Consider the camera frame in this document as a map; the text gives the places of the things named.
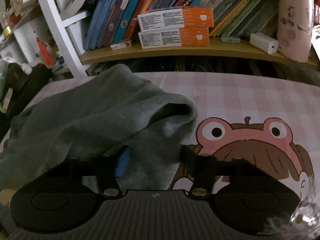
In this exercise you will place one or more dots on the white and wood bookshelf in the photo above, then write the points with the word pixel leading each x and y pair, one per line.
pixel 43 16

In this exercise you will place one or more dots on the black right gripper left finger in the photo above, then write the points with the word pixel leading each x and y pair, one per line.
pixel 101 173

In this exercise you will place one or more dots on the orange white box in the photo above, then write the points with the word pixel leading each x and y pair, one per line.
pixel 180 37
pixel 171 18

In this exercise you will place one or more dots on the white power adapter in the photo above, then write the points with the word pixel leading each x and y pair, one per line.
pixel 264 43

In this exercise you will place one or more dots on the upper orange white box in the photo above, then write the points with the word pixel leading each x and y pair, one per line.
pixel 171 18

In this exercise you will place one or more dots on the grey-green sweatshirt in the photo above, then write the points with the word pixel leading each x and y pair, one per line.
pixel 96 119

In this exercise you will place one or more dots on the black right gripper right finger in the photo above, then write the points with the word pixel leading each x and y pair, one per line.
pixel 205 171

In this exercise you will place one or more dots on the row of leaning books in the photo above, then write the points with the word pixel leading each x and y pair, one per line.
pixel 116 21

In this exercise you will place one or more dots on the lower orange white box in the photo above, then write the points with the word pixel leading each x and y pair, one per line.
pixel 180 37

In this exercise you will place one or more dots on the pink cartoon cylinder holder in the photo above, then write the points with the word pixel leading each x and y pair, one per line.
pixel 295 24

